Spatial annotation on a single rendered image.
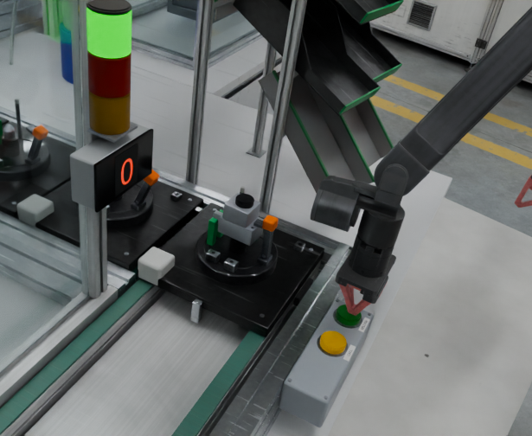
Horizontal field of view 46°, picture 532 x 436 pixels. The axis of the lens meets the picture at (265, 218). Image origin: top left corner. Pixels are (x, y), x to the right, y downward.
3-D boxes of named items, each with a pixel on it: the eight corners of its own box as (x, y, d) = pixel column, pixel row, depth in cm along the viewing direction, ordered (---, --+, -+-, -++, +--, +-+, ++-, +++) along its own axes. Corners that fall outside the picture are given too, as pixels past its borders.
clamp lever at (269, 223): (272, 254, 104) (278, 218, 100) (268, 260, 103) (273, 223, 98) (253, 246, 105) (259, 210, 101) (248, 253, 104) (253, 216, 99)
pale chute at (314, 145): (358, 187, 128) (375, 181, 125) (325, 213, 119) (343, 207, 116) (296, 64, 125) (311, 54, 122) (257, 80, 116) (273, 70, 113)
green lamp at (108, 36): (139, 50, 74) (140, 9, 72) (113, 62, 71) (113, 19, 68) (105, 39, 76) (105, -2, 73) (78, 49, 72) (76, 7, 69)
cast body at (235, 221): (263, 234, 104) (268, 199, 100) (250, 246, 101) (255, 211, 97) (221, 214, 107) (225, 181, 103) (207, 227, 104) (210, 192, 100)
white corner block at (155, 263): (175, 273, 105) (176, 254, 102) (159, 288, 101) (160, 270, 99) (151, 263, 106) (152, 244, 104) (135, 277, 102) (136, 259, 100)
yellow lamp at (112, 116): (137, 125, 80) (138, 89, 77) (113, 139, 76) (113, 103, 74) (105, 112, 82) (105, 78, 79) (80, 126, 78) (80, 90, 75)
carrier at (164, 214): (203, 207, 121) (208, 151, 114) (129, 274, 103) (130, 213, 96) (102, 165, 128) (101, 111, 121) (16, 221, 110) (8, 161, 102)
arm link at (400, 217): (403, 219, 84) (410, 199, 89) (355, 203, 86) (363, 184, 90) (390, 259, 88) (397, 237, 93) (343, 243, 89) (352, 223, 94)
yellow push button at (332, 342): (347, 345, 96) (350, 336, 95) (338, 362, 93) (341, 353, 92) (323, 335, 98) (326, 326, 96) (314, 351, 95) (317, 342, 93)
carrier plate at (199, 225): (323, 256, 114) (325, 247, 113) (266, 337, 96) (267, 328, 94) (209, 209, 121) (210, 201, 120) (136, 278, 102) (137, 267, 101)
